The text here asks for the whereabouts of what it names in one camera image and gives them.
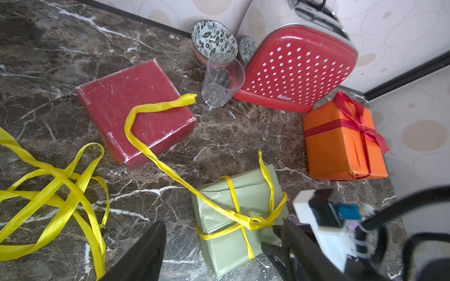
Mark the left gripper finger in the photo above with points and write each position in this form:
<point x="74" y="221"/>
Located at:
<point x="144" y="260"/>

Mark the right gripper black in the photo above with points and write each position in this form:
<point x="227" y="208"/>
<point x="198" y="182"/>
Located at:
<point x="301" y="259"/>

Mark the red gift box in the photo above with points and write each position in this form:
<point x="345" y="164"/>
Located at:
<point x="131" y="108"/>

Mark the yellow ribbon of red box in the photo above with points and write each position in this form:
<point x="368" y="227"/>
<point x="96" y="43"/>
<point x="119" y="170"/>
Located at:
<point x="66" y="192"/>

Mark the green gift box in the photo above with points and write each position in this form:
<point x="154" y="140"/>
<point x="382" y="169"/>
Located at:
<point x="236" y="214"/>

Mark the orange gift box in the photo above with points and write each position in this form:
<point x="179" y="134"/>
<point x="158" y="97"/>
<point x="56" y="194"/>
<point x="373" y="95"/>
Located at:
<point x="338" y="154"/>

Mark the clear plastic cup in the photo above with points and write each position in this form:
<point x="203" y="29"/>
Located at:
<point x="224" y="77"/>

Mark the red polka dot toaster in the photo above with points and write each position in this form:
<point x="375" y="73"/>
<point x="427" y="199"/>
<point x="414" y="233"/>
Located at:
<point x="294" y="53"/>

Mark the patterned ceramic bowl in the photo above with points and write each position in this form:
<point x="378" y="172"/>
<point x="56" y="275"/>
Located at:
<point x="211" y="37"/>

